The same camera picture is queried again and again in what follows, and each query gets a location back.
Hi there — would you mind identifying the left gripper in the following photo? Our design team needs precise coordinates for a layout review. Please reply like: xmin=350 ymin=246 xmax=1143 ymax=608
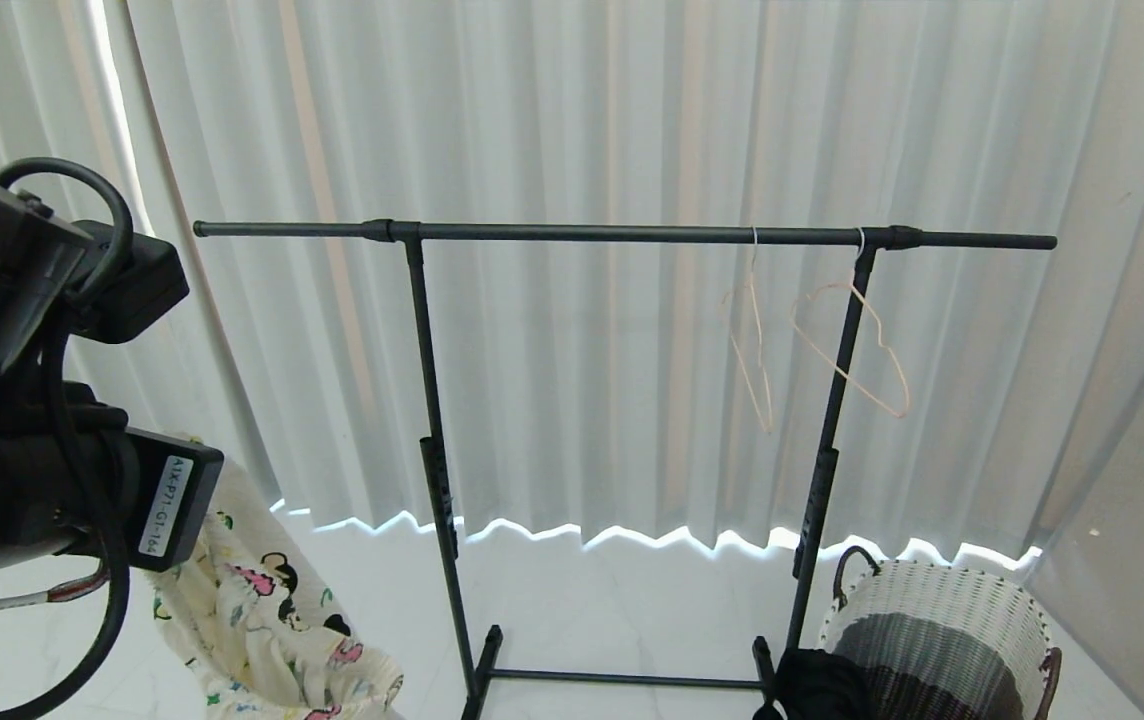
xmin=52 ymin=420 xmax=225 ymax=574

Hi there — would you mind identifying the white laundry basket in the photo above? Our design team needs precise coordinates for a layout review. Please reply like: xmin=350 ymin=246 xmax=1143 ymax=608
xmin=819 ymin=546 xmax=1063 ymax=720

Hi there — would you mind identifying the cream printed garment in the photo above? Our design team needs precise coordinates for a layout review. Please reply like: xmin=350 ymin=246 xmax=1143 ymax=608
xmin=150 ymin=432 xmax=405 ymax=720

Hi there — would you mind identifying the black garment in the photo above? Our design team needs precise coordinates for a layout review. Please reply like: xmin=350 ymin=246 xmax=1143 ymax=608
xmin=754 ymin=648 xmax=875 ymax=720

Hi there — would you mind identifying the black clothes rack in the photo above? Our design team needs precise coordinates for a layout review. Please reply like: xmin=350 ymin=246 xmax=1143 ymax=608
xmin=194 ymin=218 xmax=1058 ymax=720

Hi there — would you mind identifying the white curtain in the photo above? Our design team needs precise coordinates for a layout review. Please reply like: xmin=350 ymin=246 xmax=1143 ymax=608
xmin=0 ymin=0 xmax=1144 ymax=563

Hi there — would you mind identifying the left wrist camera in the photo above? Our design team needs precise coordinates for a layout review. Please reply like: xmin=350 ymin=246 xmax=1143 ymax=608
xmin=67 ymin=220 xmax=190 ymax=344

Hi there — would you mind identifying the pink clothes hanger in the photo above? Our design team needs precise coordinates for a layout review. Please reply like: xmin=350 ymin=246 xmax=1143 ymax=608
xmin=722 ymin=228 xmax=775 ymax=435
xmin=790 ymin=228 xmax=911 ymax=419

